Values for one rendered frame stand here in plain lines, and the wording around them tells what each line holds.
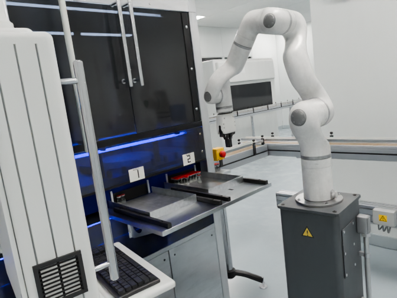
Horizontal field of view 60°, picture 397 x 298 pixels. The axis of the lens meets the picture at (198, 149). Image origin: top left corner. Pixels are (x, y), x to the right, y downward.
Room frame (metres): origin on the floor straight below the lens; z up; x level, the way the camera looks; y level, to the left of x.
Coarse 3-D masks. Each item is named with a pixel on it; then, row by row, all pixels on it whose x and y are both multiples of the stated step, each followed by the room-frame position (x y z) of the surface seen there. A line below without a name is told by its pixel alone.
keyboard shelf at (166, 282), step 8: (120, 248) 1.28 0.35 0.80; (136, 256) 1.19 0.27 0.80; (144, 264) 1.12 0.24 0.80; (152, 272) 1.06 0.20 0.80; (160, 272) 1.05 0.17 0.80; (160, 280) 1.00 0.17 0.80; (168, 280) 0.99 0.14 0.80; (104, 288) 1.00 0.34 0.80; (152, 288) 0.96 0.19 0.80; (160, 288) 0.96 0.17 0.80; (168, 288) 0.97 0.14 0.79; (104, 296) 0.96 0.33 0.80; (112, 296) 0.94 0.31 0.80; (136, 296) 0.93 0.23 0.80; (144, 296) 0.93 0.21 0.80; (152, 296) 0.94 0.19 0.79
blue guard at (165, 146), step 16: (192, 128) 1.89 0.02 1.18; (128, 144) 1.61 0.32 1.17; (144, 144) 1.67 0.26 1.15; (160, 144) 1.73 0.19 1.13; (176, 144) 1.80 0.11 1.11; (192, 144) 1.88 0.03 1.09; (80, 160) 1.44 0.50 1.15; (112, 160) 1.54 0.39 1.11; (128, 160) 1.60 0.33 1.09; (144, 160) 1.66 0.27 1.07; (160, 160) 1.72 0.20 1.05; (176, 160) 1.79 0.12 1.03; (80, 176) 1.43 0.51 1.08; (112, 176) 1.53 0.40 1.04; (128, 176) 1.59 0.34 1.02
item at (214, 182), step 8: (208, 176) 1.93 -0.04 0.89; (216, 176) 1.88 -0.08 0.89; (224, 176) 1.84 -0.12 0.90; (232, 176) 1.80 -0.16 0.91; (240, 176) 1.74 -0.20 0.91; (168, 184) 1.79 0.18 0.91; (176, 184) 1.74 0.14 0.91; (192, 184) 1.82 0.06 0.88; (200, 184) 1.80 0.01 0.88; (208, 184) 1.78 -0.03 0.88; (216, 184) 1.76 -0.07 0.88; (224, 184) 1.65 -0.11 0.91; (232, 184) 1.69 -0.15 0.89; (208, 192) 1.57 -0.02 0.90; (216, 192) 1.61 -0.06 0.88
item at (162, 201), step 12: (156, 192) 1.74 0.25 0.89; (168, 192) 1.66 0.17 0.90; (180, 192) 1.59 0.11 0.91; (120, 204) 1.51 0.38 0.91; (132, 204) 1.59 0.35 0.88; (144, 204) 1.57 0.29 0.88; (156, 204) 1.55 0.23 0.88; (168, 204) 1.52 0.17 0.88; (180, 204) 1.45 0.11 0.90; (156, 216) 1.36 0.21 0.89
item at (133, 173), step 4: (136, 168) 1.62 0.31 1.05; (140, 168) 1.64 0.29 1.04; (132, 172) 1.60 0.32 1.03; (136, 172) 1.62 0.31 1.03; (140, 172) 1.63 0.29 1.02; (132, 176) 1.60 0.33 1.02; (136, 176) 1.62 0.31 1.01; (140, 176) 1.63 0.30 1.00; (144, 176) 1.65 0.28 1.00; (132, 180) 1.60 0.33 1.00
